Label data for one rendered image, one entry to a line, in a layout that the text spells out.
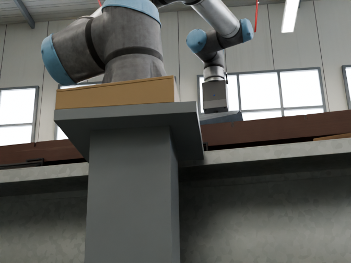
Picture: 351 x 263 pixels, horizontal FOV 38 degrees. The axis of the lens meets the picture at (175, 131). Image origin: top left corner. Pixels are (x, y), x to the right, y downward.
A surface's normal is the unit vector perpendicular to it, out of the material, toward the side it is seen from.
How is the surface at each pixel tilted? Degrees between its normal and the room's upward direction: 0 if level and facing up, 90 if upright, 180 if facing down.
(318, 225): 90
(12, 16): 180
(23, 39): 90
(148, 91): 90
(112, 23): 94
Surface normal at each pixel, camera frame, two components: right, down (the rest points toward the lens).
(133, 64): 0.01, -0.61
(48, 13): 0.02, 0.93
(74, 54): -0.35, 0.29
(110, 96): -0.11, -0.37
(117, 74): -0.40, -0.55
